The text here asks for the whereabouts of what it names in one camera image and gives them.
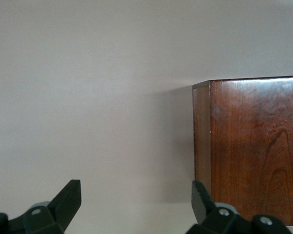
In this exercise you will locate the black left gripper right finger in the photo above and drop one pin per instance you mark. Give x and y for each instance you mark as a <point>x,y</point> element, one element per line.
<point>205,207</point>

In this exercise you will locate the dark wooden cabinet box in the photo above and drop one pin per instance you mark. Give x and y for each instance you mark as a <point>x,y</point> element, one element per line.
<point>254,146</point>

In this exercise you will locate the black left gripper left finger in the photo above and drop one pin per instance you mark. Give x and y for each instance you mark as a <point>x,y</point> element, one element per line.
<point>58,209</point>

